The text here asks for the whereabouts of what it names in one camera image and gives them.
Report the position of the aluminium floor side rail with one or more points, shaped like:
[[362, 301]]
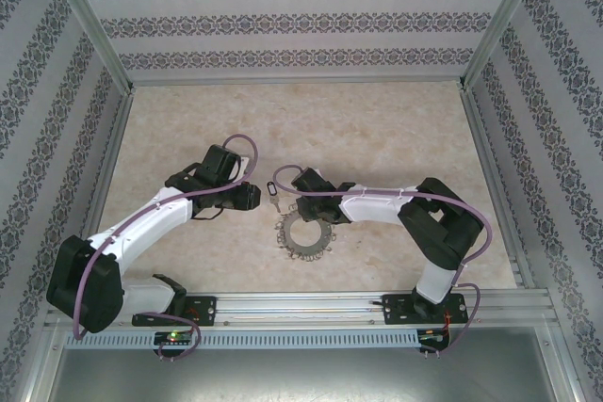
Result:
[[102, 185], [497, 185]]

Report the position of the circuit board with green light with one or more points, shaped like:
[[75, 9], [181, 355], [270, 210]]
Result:
[[172, 338]]

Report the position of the aluminium rear floor rail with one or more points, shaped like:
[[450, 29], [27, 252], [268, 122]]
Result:
[[297, 82]]

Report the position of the aluminium frame post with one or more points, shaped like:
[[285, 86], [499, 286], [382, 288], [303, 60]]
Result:
[[87, 20], [504, 20]]

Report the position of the grey metal sheet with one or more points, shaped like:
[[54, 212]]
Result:
[[301, 378]]

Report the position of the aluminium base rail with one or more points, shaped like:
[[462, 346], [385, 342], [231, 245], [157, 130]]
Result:
[[301, 308]]

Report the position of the circuit board with orange light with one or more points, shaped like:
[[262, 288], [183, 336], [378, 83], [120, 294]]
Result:
[[433, 335]]

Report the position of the key with black tag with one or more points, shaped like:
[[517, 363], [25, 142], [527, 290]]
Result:
[[272, 189]]

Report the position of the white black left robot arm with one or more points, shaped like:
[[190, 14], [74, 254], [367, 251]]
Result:
[[155, 213]]

